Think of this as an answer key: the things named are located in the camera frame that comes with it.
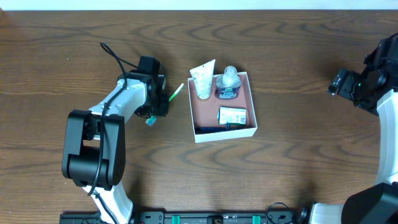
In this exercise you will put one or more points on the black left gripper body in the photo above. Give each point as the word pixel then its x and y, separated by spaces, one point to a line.
pixel 161 106

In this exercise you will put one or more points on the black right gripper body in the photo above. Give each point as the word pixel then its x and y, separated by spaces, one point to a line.
pixel 342 86

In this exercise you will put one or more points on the green white toothbrush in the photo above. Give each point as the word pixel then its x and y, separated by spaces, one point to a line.
pixel 150 121

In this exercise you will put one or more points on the white lotion tube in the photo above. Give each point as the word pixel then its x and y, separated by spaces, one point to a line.
pixel 203 79

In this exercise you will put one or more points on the blue disposable razor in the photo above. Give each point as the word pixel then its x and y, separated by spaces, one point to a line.
pixel 209 130

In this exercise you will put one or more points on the white green labelled packet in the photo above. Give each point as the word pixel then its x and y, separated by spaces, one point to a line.
pixel 231 115

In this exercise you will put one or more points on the red green toothpaste tube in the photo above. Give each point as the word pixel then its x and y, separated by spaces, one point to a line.
pixel 235 126

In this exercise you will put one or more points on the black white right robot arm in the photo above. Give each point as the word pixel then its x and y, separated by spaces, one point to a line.
pixel 375 91

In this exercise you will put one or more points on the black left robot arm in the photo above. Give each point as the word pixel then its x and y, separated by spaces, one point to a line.
pixel 94 152

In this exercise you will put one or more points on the white box with pink interior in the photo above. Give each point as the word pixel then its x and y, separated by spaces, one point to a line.
pixel 204 113

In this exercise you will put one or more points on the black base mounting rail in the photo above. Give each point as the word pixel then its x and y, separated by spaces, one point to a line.
pixel 278 216

